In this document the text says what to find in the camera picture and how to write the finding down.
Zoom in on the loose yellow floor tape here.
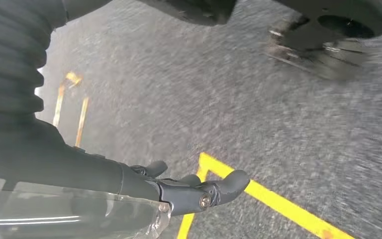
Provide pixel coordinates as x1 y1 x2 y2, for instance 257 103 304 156
52 71 91 148

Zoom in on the black round robot part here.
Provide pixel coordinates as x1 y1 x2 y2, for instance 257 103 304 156
273 0 382 39

